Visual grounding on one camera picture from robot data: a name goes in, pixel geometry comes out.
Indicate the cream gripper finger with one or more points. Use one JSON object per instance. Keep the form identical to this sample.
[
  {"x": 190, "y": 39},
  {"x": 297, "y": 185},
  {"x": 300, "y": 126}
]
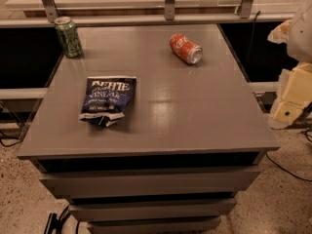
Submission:
[
  {"x": 280, "y": 33},
  {"x": 294, "y": 94}
]

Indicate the red coke can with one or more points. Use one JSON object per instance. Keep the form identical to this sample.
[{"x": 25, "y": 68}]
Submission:
[{"x": 185, "y": 49}]

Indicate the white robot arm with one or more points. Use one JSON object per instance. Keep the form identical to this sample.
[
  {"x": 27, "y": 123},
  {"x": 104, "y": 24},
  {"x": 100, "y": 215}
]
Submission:
[{"x": 299, "y": 45}]

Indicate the green soda can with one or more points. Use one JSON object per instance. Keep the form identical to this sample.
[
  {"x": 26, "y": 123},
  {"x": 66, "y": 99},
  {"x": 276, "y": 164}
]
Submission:
[{"x": 68, "y": 36}]

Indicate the grey drawer cabinet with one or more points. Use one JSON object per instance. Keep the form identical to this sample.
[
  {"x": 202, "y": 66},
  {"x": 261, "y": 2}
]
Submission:
[{"x": 190, "y": 140}]

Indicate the blue kettle chips bag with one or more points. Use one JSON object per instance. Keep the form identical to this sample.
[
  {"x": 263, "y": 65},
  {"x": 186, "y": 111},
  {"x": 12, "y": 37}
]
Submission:
[{"x": 106, "y": 99}]

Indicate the black plug bottom floor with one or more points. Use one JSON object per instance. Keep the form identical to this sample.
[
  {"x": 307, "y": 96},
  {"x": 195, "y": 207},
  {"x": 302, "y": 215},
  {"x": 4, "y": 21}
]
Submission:
[{"x": 55, "y": 222}]

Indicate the metal railing frame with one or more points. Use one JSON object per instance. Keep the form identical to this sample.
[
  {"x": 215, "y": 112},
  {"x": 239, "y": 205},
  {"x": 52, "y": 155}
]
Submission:
[{"x": 31, "y": 13}]

